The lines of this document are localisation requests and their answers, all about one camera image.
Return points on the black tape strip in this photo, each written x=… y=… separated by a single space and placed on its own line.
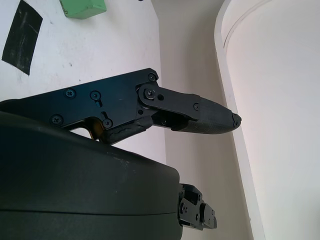
x=22 y=37

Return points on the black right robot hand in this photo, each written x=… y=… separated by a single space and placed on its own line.
x=75 y=180

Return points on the white rounded panel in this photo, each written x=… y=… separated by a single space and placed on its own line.
x=275 y=112

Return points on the green wooden cube block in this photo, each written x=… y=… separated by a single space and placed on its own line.
x=82 y=7

